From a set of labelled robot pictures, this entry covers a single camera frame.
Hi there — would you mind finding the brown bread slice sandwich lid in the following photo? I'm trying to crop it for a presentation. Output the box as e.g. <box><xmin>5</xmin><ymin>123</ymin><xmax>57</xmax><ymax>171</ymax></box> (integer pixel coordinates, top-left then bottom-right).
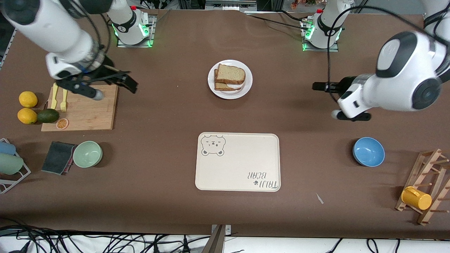
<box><xmin>215</xmin><ymin>64</ymin><xmax>246</xmax><ymax>85</ymax></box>

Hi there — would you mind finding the dark green avocado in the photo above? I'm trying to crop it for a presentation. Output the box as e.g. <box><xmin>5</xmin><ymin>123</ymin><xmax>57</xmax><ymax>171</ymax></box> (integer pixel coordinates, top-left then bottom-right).
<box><xmin>37</xmin><ymin>109</ymin><xmax>59</xmax><ymax>124</ymax></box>

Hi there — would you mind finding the dark slanted pole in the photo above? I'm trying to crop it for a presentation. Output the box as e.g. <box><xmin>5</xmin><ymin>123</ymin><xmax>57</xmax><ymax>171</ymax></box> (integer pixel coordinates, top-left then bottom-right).
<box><xmin>202</xmin><ymin>225</ymin><xmax>226</xmax><ymax>253</ymax></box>

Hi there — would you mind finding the cream bear print tray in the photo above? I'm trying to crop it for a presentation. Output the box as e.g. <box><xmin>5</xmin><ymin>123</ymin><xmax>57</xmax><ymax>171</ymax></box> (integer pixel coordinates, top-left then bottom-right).
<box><xmin>195</xmin><ymin>132</ymin><xmax>281</xmax><ymax>192</ymax></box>

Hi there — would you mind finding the aluminium frame profile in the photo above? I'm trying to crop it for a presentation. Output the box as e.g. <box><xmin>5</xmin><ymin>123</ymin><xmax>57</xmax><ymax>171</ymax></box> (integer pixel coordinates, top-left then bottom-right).
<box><xmin>205</xmin><ymin>0</ymin><xmax>258</xmax><ymax>11</ymax></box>

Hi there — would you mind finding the pale green bowl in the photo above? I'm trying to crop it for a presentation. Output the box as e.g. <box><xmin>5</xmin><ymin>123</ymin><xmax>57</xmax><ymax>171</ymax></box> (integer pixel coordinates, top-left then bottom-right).
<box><xmin>73</xmin><ymin>141</ymin><xmax>103</xmax><ymax>168</ymax></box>

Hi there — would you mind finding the yellow plastic knife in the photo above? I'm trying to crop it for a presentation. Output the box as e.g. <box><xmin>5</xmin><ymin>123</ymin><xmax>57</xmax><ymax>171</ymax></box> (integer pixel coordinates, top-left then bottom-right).
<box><xmin>50</xmin><ymin>83</ymin><xmax>59</xmax><ymax>110</ymax></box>

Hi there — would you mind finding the dark grey sponge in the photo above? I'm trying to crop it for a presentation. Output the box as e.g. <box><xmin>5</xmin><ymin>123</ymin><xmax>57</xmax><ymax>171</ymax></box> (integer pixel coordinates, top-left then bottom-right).
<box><xmin>41</xmin><ymin>141</ymin><xmax>77</xmax><ymax>175</ymax></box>

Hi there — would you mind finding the white round plate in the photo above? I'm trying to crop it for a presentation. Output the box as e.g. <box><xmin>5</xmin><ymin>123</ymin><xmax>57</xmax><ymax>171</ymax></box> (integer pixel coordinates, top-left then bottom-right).
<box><xmin>208</xmin><ymin>60</ymin><xmax>253</xmax><ymax>100</ymax></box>

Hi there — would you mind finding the pale green cup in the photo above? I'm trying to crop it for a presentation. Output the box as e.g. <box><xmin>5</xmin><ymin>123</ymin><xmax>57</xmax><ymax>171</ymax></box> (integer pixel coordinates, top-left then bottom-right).
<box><xmin>0</xmin><ymin>153</ymin><xmax>24</xmax><ymax>175</ymax></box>

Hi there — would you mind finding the black cable across table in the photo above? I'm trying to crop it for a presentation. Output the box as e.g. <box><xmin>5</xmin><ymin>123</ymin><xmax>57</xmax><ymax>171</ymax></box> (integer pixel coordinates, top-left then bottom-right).
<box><xmin>246</xmin><ymin>11</ymin><xmax>310</xmax><ymax>31</ymax></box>

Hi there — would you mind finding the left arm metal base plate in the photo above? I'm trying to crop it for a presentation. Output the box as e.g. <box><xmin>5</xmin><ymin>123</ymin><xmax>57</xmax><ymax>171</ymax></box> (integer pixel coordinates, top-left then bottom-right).
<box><xmin>301</xmin><ymin>16</ymin><xmax>340</xmax><ymax>52</ymax></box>

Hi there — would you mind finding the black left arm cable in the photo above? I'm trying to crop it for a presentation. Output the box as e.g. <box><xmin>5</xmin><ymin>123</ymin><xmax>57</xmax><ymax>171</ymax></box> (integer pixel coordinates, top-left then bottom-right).
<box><xmin>326</xmin><ymin>5</ymin><xmax>450</xmax><ymax>103</ymax></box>

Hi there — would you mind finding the blue bowl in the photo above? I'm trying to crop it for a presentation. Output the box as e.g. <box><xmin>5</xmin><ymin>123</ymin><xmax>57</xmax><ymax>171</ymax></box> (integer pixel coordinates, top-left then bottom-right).
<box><xmin>353</xmin><ymin>137</ymin><xmax>385</xmax><ymax>167</ymax></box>

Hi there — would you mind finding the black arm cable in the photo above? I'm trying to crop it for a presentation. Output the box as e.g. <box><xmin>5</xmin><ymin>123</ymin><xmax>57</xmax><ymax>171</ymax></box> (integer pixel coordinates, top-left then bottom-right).
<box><xmin>67</xmin><ymin>0</ymin><xmax>114</xmax><ymax>71</ymax></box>
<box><xmin>326</xmin><ymin>5</ymin><xmax>450</xmax><ymax>103</ymax></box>

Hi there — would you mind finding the wooden mug rack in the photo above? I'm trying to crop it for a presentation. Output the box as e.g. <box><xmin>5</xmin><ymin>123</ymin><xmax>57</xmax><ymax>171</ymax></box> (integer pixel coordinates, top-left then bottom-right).
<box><xmin>395</xmin><ymin>149</ymin><xmax>450</xmax><ymax>226</ymax></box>

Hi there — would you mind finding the blue cup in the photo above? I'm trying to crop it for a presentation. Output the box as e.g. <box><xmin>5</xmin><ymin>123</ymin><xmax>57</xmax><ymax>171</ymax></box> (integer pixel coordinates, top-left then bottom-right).
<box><xmin>0</xmin><ymin>141</ymin><xmax>16</xmax><ymax>156</ymax></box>

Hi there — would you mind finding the white wire cup rack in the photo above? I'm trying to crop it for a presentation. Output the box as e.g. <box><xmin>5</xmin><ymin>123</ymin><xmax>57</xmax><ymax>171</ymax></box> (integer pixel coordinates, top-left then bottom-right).
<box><xmin>0</xmin><ymin>138</ymin><xmax>31</xmax><ymax>194</ymax></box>

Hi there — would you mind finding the black floor cable tangle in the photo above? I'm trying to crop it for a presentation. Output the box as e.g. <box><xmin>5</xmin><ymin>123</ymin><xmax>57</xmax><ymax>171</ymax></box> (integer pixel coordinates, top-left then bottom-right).
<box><xmin>0</xmin><ymin>218</ymin><xmax>211</xmax><ymax>253</ymax></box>

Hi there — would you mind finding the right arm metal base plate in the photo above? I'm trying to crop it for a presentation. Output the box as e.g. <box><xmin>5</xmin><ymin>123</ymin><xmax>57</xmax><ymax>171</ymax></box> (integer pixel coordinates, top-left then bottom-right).
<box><xmin>117</xmin><ymin>13</ymin><xmax>157</xmax><ymax>48</ymax></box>

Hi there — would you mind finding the yellow mug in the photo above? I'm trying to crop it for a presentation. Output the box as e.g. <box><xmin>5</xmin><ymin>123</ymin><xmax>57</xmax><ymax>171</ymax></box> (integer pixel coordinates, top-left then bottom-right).
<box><xmin>401</xmin><ymin>186</ymin><xmax>432</xmax><ymax>210</ymax></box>

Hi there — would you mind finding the yellow lemon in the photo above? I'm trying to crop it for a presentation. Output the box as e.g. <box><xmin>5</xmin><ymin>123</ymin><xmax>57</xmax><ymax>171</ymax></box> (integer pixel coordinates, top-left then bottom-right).
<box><xmin>19</xmin><ymin>91</ymin><xmax>38</xmax><ymax>108</ymax></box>
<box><xmin>17</xmin><ymin>108</ymin><xmax>38</xmax><ymax>125</ymax></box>

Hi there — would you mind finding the bamboo cutting board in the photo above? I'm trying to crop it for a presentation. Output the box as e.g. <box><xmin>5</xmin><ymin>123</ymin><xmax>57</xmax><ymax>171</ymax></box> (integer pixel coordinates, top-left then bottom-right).
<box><xmin>41</xmin><ymin>84</ymin><xmax>118</xmax><ymax>132</ymax></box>

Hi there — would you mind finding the brown bread slice under egg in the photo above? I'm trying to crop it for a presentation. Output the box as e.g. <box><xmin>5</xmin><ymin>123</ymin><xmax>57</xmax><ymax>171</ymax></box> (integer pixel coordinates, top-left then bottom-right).
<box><xmin>214</xmin><ymin>69</ymin><xmax>243</xmax><ymax>91</ymax></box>

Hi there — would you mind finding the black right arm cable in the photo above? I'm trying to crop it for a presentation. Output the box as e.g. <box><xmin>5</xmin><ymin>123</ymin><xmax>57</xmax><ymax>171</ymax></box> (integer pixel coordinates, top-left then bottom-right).
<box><xmin>67</xmin><ymin>0</ymin><xmax>114</xmax><ymax>71</ymax></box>

